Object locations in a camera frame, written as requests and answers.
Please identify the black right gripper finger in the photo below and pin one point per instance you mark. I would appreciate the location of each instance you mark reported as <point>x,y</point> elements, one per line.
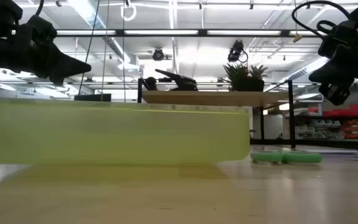
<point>334,73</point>
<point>336,93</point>

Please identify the black equipment box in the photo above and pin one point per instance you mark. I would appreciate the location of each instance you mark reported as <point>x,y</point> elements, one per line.
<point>92,97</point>

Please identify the round black ceiling device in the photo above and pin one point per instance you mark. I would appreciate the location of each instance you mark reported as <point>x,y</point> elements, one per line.
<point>158,54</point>

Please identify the grey and red bin shelving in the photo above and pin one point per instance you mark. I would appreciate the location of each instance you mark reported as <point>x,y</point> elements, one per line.
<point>353,124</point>

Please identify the black stapler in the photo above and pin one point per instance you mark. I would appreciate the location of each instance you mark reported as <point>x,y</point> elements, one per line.
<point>182,83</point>

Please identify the black overhead light bar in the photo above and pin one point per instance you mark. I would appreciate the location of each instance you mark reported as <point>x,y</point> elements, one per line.
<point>120,32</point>

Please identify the yellow translucent pencil case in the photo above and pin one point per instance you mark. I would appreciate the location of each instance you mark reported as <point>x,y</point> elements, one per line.
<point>104,137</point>

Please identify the potted succulent plant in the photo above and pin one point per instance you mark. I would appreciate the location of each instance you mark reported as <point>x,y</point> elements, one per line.
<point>244,81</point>

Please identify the wooden shelf riser black legs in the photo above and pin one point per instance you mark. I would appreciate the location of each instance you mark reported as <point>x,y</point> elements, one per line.
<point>210,98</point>

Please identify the black overhead camera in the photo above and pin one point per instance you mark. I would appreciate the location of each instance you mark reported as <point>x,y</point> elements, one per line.
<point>236,51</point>

